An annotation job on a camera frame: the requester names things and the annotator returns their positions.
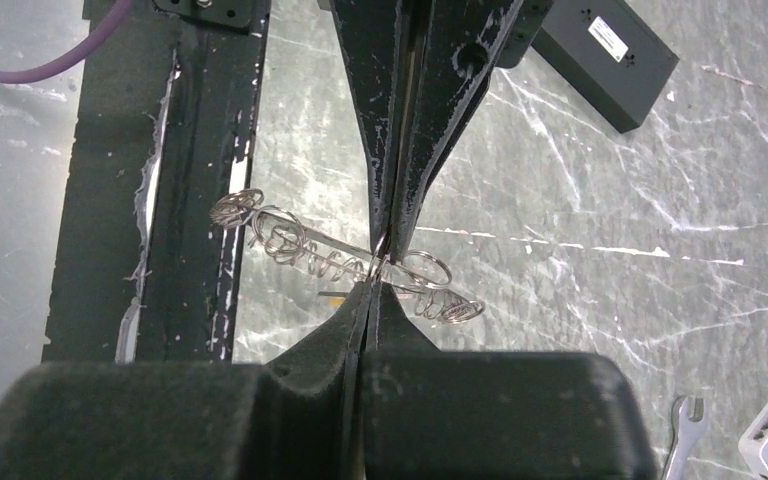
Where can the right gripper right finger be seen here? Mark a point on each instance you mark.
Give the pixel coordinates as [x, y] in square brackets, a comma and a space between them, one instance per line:
[389, 329]

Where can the large silver open-end wrench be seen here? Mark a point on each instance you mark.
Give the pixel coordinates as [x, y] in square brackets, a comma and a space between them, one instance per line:
[690, 421]

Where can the black flat device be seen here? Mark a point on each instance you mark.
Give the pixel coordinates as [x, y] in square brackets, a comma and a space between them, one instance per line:
[609, 55]

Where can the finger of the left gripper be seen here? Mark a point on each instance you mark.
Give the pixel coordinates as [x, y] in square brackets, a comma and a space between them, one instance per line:
[452, 56]
[377, 42]

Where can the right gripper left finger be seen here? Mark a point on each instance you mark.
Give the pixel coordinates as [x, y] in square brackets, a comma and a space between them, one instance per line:
[315, 366]

